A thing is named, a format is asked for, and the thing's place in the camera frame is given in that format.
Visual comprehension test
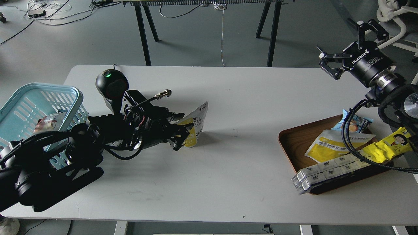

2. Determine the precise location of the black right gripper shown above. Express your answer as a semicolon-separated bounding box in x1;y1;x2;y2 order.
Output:
316;18;396;88

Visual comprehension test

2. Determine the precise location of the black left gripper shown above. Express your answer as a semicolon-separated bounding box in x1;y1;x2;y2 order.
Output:
124;106;190;151

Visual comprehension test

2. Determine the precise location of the yellow nut snack pouch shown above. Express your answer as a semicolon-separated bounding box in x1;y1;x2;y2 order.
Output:
174;102;208;148

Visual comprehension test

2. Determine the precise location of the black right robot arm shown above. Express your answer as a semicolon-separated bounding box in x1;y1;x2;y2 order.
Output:
319;18;417;148

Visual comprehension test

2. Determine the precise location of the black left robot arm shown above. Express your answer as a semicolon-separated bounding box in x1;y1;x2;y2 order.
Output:
1;90;194;212

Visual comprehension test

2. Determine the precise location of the blue snack packet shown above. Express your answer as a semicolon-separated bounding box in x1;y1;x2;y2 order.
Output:
331;109;374;133

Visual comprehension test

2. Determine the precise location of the yellow white snack pouch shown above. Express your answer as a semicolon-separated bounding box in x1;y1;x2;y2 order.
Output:
304;130;375;163

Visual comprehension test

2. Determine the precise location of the yellow cartoon snack bag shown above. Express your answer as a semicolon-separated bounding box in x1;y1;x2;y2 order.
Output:
360;127;412;163

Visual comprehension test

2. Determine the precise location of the white boxed snack pack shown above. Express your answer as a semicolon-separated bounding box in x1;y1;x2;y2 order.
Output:
291;154;378;195

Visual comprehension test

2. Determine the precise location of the light blue plastic basket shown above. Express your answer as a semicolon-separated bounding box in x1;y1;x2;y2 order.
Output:
0;82;89;170

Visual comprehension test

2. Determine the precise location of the white office chair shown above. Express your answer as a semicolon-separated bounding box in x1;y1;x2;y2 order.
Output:
376;0;418;63

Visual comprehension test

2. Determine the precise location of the black barcode scanner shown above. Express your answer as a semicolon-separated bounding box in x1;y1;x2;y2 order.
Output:
95;69;129;114

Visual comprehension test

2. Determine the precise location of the wooden tray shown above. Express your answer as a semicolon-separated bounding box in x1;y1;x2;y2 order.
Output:
278;114;388;195

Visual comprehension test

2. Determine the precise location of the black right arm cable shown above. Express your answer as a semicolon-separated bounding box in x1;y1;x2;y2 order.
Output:
341;98;418;173

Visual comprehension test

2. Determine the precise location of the black background table frame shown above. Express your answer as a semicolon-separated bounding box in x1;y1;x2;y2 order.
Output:
124;0;289;67

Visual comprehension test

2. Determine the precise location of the white hanging cord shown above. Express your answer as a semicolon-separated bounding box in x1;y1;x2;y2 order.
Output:
214;3;228;67

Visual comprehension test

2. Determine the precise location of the floor cables and adapter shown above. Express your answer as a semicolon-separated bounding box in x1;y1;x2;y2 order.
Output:
0;0;124;44

